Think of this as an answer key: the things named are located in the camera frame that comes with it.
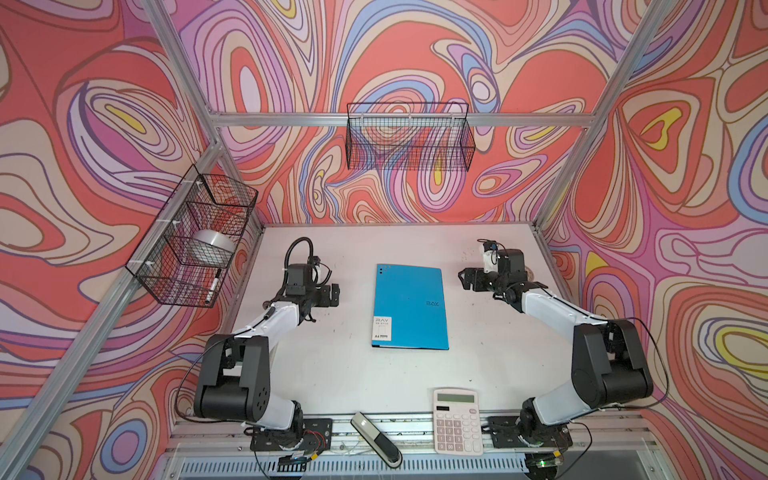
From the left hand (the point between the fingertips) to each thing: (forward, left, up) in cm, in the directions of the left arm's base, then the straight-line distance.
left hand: (327, 286), depth 94 cm
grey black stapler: (-45, -20, -5) cm, 49 cm away
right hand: (+2, -47, +2) cm, 47 cm away
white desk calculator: (-37, -37, -5) cm, 52 cm away
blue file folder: (-5, -26, -6) cm, 27 cm away
